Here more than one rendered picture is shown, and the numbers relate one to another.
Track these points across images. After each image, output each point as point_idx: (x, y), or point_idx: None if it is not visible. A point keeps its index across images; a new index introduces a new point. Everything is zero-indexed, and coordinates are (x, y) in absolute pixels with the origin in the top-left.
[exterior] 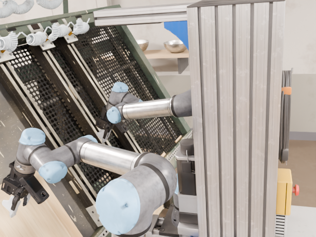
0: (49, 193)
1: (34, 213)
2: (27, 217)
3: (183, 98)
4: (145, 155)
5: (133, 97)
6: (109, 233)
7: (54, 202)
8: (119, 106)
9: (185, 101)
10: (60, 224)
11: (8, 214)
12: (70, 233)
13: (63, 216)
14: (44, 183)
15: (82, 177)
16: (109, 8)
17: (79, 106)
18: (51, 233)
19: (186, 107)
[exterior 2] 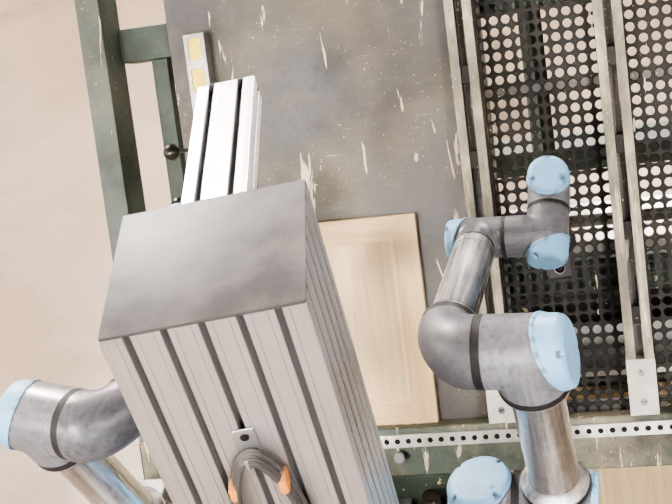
0: (412, 288)
1: (362, 304)
2: (346, 303)
3: (426, 325)
4: (115, 382)
5: (542, 219)
6: (494, 446)
7: (414, 311)
8: (465, 227)
9: (421, 337)
10: (403, 356)
11: None
12: (412, 383)
13: (418, 345)
14: (416, 263)
15: (494, 301)
16: (245, 84)
17: (609, 132)
18: (374, 358)
19: (420, 349)
